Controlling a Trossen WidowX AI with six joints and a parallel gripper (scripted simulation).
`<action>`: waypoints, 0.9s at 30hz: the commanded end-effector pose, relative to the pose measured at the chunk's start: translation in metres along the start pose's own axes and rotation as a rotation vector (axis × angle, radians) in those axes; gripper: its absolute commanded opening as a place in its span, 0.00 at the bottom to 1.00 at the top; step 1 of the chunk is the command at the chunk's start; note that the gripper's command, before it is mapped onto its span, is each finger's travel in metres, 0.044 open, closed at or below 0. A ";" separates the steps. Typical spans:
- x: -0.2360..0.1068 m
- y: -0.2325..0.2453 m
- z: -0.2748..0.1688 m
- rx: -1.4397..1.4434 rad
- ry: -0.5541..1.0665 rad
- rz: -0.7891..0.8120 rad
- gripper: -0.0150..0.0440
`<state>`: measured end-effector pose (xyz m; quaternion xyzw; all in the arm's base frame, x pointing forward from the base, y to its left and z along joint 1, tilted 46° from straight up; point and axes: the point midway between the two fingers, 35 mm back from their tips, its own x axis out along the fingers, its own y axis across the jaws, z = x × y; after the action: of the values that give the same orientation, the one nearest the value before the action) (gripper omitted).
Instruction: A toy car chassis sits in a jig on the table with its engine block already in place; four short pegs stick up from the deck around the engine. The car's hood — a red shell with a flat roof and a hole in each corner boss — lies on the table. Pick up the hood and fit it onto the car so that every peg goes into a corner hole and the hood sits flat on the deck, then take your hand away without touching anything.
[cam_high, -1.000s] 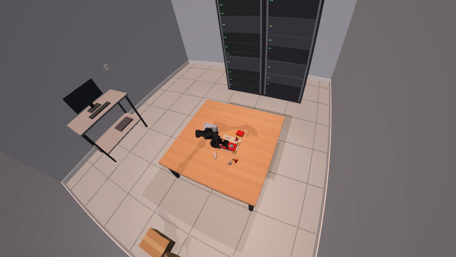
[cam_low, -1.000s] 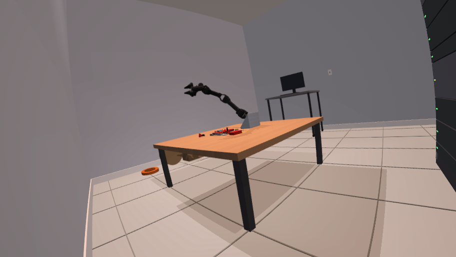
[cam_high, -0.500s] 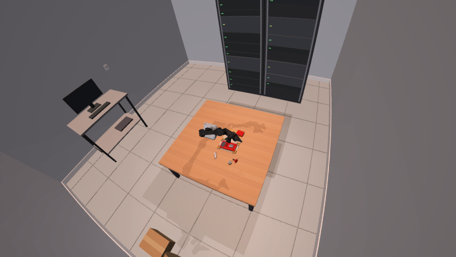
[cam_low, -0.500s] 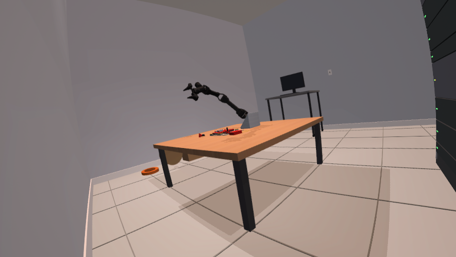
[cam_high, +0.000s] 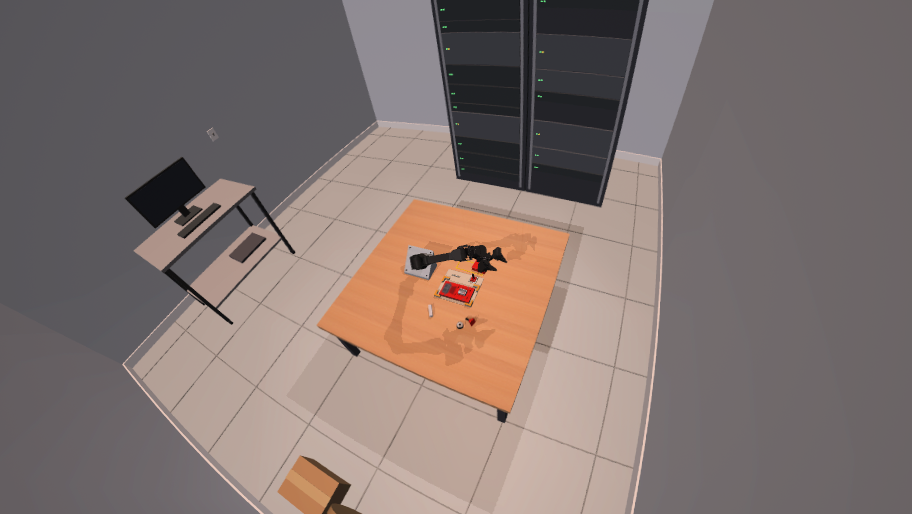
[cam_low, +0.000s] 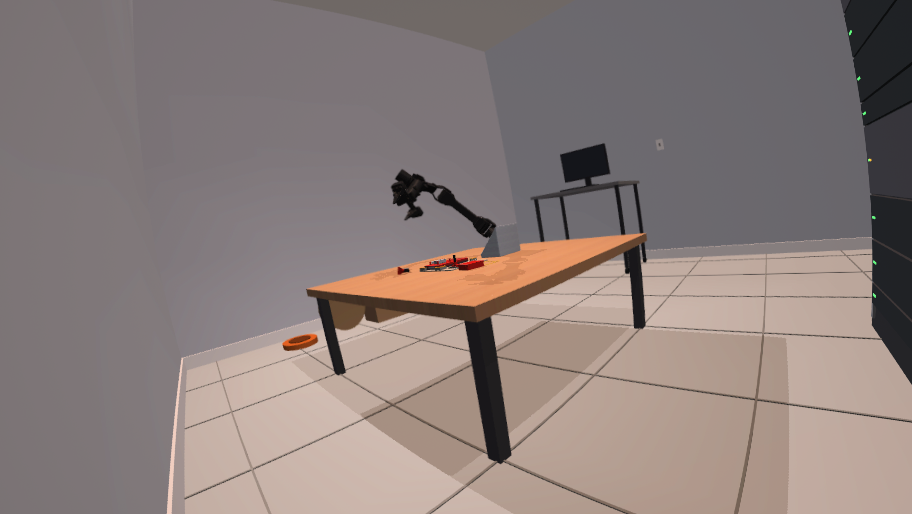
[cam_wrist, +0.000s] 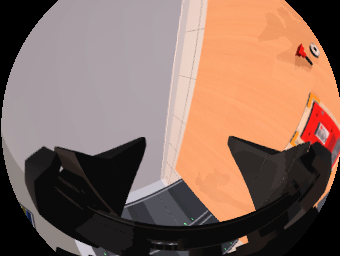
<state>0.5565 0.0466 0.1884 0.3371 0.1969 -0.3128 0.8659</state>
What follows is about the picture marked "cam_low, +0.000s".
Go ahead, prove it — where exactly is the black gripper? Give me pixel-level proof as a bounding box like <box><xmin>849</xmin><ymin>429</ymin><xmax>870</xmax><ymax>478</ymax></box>
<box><xmin>391</xmin><ymin>181</ymin><xmax>423</xmax><ymax>220</ymax></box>

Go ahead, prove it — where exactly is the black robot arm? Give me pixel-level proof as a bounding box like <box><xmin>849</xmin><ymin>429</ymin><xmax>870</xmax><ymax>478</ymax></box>
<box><xmin>396</xmin><ymin>169</ymin><xmax>496</xmax><ymax>238</ymax></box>

